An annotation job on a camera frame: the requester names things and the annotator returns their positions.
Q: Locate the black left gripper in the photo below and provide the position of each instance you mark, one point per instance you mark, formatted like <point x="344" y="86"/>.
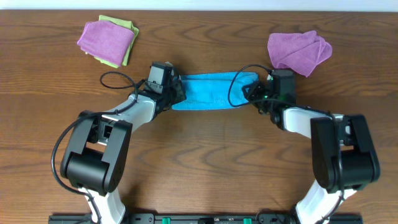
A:
<point x="175" y="90"/>

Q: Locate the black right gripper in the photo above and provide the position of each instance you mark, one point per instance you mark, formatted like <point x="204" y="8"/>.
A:
<point x="254" y="94"/>

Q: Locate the blue microfiber cloth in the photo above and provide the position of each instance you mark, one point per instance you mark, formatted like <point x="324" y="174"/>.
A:
<point x="214" y="91"/>

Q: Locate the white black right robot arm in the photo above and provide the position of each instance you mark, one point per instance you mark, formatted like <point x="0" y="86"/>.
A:
<point x="344" y="159"/>

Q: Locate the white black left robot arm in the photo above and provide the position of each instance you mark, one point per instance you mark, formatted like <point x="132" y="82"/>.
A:
<point x="95" y="157"/>

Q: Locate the crumpled purple cloth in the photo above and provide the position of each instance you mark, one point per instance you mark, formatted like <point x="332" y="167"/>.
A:
<point x="301" y="52"/>

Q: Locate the green folded cloth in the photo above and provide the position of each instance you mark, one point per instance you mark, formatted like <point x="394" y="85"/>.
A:
<point x="123" y="23"/>

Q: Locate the folded purple cloth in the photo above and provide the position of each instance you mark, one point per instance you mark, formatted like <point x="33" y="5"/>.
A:
<point x="106" y="40"/>

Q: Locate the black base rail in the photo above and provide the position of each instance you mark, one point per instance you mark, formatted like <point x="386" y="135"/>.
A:
<point x="202" y="219"/>

